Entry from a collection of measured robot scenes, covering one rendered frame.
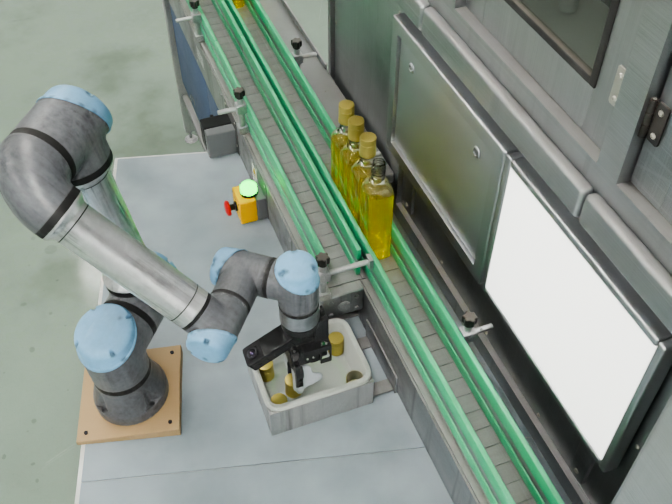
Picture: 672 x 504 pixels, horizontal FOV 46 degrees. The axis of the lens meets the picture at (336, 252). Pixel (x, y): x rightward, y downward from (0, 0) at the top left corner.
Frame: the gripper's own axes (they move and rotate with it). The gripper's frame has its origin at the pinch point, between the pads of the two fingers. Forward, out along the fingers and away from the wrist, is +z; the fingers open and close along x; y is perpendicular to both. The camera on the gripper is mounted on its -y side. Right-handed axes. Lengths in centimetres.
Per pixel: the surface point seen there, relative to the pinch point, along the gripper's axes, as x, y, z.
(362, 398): -7.0, 12.6, 2.5
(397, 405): -9.4, 19.5, 5.5
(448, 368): -12.3, 28.3, -7.5
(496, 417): -27.2, 30.3, -11.5
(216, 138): 80, 4, -1
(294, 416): -7.3, -2.1, 1.0
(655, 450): -72, 5, -91
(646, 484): -73, 5, -88
